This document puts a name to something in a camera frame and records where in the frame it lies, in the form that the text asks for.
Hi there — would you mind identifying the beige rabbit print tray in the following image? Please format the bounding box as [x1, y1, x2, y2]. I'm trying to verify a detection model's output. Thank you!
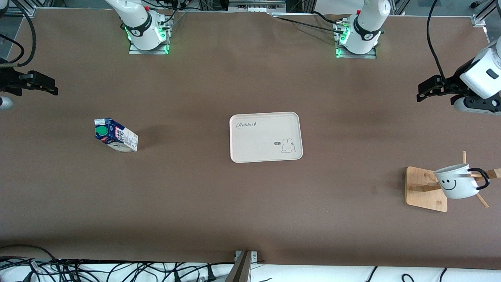
[229, 112, 304, 163]

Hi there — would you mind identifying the tangled black cable bundle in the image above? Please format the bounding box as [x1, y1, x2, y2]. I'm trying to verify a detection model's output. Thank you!
[0, 245, 235, 282]

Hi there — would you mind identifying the blue white milk carton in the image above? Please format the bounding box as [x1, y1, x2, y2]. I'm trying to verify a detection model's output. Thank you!
[94, 118, 139, 152]

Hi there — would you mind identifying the grey power strip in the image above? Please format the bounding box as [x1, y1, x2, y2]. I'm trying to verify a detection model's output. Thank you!
[229, 0, 286, 13]

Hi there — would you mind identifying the white sheet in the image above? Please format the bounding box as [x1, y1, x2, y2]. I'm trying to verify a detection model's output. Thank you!
[0, 262, 501, 282]

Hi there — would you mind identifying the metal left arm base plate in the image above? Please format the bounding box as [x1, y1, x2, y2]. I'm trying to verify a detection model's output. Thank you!
[333, 22, 377, 59]

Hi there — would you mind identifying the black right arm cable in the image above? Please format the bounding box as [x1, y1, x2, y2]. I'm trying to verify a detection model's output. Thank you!
[0, 0, 37, 68]

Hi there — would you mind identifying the metal post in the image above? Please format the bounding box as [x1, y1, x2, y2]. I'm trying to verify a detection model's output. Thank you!
[225, 251, 253, 282]

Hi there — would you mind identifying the aluminium frame profile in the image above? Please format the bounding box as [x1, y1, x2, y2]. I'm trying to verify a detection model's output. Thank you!
[0, 5, 36, 18]
[471, 0, 501, 28]

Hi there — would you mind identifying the wooden mug stand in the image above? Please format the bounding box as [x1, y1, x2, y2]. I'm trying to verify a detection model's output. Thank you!
[405, 151, 501, 213]

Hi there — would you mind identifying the white smiley face cup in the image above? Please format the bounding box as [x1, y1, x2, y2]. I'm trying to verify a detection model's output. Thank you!
[434, 164, 490, 199]

